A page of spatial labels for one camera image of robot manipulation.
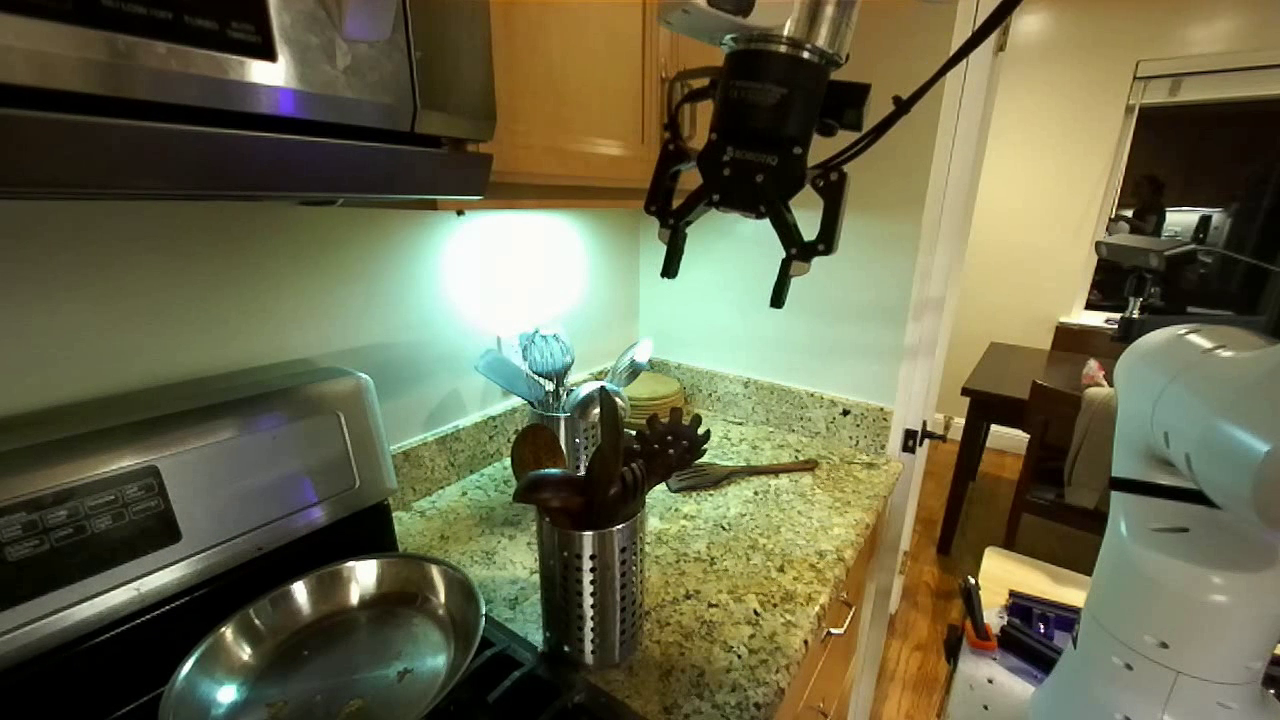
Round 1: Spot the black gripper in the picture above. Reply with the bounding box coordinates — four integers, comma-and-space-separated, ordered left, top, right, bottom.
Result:
642, 44, 852, 314

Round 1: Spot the slotted serving spoon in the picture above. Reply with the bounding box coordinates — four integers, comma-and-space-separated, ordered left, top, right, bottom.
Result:
603, 336, 662, 390

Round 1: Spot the dark pasta spoon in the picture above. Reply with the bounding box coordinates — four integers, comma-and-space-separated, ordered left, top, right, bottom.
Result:
625, 402, 715, 493

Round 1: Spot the brown wooden spoon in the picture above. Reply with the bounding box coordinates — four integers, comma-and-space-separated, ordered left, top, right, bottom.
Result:
511, 464, 591, 532
510, 418, 578, 488

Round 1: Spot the round wooden board stack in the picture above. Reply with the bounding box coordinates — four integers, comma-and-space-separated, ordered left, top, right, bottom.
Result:
620, 366, 698, 429

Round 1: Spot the slotted wooden spatula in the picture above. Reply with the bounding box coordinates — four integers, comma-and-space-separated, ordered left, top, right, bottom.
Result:
666, 457, 824, 495

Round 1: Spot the grey slotted plastic spatula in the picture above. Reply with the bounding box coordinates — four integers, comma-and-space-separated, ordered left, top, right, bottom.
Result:
475, 336, 551, 411

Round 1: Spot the dark wooden side table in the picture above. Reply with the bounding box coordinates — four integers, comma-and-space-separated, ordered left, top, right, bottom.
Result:
935, 336, 1073, 560

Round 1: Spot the dark wooden chair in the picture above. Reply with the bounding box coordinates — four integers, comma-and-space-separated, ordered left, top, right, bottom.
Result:
1006, 349, 1136, 545

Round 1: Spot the dark desk equipment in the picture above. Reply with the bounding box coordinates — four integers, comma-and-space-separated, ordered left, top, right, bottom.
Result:
1083, 173, 1280, 341

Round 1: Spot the white draped cloth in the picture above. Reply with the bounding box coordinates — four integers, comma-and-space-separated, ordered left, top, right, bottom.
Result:
1061, 377, 1136, 511

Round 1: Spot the wooden base cabinet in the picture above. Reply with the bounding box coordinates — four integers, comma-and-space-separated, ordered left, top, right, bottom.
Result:
774, 525, 903, 720

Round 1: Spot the white robot cart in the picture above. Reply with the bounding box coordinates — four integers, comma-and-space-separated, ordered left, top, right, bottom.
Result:
935, 540, 1112, 720

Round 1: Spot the red and black tool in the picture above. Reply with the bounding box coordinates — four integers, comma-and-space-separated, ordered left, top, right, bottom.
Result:
957, 571, 1000, 660

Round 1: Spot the black electronic box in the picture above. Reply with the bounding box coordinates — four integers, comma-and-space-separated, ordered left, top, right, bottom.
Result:
998, 587, 1089, 676

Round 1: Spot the stainless steel frying pan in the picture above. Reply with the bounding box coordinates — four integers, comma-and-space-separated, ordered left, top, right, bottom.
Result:
155, 552, 487, 720

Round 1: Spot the stainless steel microwave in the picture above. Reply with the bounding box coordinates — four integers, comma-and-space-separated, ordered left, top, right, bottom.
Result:
0, 0, 500, 209

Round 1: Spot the stainless steel stove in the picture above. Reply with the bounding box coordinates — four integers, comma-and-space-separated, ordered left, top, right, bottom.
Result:
0, 359, 631, 720

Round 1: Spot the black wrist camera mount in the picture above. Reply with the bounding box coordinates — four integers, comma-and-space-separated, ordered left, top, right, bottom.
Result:
816, 74, 878, 140

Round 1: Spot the steel wire whisk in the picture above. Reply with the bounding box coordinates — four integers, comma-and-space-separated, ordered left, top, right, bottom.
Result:
517, 326, 582, 390

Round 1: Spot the white door frame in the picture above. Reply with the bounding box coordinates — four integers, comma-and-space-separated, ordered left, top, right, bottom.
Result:
845, 0, 1032, 720

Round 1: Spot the wooden wall cabinet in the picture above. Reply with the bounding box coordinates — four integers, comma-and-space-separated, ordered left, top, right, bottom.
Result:
486, 0, 734, 209

